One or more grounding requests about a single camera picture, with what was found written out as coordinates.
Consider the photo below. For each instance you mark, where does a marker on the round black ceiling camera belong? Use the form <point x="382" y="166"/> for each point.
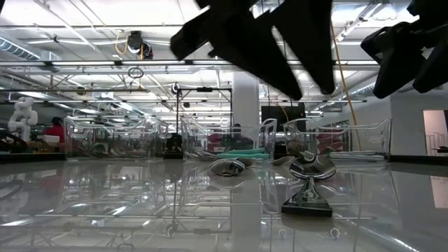
<point x="175" y="88"/>

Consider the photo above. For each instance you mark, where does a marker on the clear plastic bin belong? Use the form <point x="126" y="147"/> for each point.
<point x="66" y="136"/>
<point x="269" y="140"/>
<point x="386" y="140"/>

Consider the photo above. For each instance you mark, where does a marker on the wooden workbench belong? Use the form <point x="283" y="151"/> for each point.
<point x="21" y="144"/>

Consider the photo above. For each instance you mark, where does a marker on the black frame stand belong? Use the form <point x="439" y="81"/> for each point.
<point x="204" y="89"/>

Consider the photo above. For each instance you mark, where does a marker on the red storage bin rack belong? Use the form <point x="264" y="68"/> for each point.
<point x="330" y="140"/>

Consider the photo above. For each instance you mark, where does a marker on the pale pink door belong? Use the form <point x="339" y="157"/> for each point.
<point x="435" y="133"/>

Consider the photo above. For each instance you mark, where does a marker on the silver ceiling air duct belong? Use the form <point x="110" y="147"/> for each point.
<point x="362" y="90"/>
<point x="21" y="52"/>

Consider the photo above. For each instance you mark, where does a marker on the white square column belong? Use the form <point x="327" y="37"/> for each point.
<point x="246" y="105"/>

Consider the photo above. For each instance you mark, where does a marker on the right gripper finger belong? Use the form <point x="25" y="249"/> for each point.
<point x="435" y="70"/>
<point x="399" y="66"/>

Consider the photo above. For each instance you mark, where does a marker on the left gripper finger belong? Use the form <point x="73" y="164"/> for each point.
<point x="311" y="42"/>
<point x="252" y="52"/>

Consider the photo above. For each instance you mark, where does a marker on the teal white striped spoon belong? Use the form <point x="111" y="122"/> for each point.
<point x="227" y="167"/>

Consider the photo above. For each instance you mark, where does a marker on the white box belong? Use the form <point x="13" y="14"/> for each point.
<point x="49" y="139"/>

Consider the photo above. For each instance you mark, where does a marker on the white humanoid robot figure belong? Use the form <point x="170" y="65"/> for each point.
<point x="22" y="115"/>

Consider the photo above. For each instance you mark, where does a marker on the black monitor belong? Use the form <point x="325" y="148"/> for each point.
<point x="283" y="117"/>

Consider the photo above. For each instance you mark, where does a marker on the black metal spoon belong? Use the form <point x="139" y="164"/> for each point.
<point x="311" y="168"/>

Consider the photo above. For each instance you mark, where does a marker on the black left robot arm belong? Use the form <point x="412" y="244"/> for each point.
<point x="1" y="3"/>

